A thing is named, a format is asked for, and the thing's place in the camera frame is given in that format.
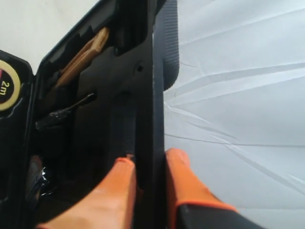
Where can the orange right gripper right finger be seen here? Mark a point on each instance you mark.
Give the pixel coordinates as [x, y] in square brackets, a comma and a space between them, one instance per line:
[184, 187]

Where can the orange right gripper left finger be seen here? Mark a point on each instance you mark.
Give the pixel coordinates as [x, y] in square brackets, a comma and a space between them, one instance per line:
[109, 206]

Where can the black plastic tool case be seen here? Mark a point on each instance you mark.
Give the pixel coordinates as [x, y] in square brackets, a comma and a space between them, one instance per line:
[45, 173]

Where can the white wrinkled backdrop curtain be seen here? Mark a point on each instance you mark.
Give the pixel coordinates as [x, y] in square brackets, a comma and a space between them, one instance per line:
[237, 107]

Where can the yellow utility knife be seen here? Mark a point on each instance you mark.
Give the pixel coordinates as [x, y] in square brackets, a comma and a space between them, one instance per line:
[85, 56]

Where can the yellow tape measure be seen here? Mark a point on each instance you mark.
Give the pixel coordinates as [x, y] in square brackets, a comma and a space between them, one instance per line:
[9, 86]

